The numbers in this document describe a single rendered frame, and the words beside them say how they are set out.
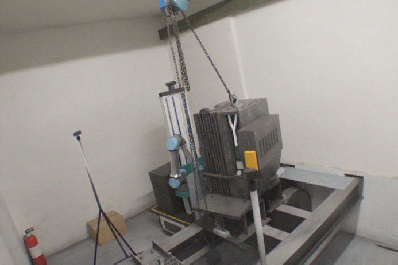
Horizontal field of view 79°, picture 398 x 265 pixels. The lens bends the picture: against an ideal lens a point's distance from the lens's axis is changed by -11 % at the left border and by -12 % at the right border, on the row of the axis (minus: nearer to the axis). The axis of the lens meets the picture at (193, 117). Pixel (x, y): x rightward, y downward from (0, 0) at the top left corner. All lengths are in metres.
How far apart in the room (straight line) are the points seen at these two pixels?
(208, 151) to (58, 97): 2.24
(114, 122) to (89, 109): 0.40
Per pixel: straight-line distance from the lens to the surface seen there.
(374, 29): 2.61
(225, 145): 2.10
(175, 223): 3.35
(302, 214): 2.41
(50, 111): 3.76
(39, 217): 3.98
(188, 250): 2.50
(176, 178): 2.79
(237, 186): 2.21
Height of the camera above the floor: 1.97
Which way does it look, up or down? 10 degrees down
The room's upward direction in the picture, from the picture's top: 12 degrees counter-clockwise
